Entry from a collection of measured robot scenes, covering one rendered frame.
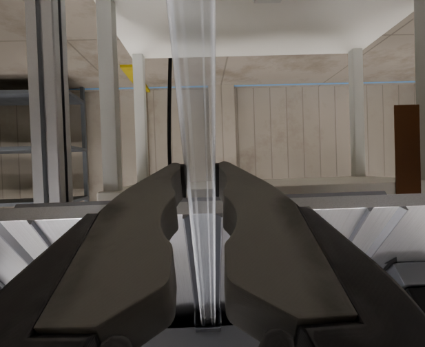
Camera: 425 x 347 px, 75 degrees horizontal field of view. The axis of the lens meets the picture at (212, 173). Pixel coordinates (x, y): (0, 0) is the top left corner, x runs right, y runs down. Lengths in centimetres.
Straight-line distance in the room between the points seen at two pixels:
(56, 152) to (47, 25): 18
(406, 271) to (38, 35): 52
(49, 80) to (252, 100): 314
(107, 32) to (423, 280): 61
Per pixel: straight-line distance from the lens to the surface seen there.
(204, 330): 30
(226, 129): 326
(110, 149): 58
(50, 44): 50
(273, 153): 347
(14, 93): 331
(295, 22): 78
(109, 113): 59
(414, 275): 27
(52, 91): 48
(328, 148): 371
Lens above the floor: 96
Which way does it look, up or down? 1 degrees up
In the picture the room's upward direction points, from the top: 178 degrees clockwise
